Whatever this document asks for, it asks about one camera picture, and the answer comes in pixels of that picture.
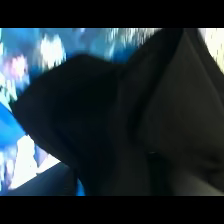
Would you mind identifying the black garment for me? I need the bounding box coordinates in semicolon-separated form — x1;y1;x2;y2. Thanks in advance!
2;28;224;197

